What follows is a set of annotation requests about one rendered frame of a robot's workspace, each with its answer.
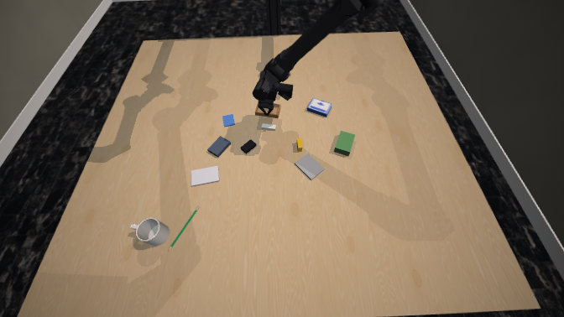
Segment white rectangular block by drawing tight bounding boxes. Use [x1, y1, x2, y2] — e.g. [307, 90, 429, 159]
[262, 123, 276, 131]

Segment wooden ball-in-hole puzzle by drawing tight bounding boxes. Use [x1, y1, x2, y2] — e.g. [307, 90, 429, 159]
[255, 103, 281, 118]

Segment blue and white cardboard box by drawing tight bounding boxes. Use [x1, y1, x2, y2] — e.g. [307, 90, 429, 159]
[307, 98, 332, 117]

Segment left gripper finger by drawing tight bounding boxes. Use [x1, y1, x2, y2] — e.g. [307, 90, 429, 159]
[258, 105, 274, 116]

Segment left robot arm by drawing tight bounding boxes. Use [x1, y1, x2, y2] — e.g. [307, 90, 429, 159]
[253, 0, 384, 101]

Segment green rectangular box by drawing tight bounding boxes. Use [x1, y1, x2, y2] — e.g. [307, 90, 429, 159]
[334, 131, 355, 156]

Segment grey mug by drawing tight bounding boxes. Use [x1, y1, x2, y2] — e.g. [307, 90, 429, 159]
[130, 218, 170, 246]

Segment white flat rectangular card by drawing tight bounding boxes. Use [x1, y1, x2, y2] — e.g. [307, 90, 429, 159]
[191, 166, 220, 186]

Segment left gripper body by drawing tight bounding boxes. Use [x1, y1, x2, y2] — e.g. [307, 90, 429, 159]
[258, 98, 275, 108]

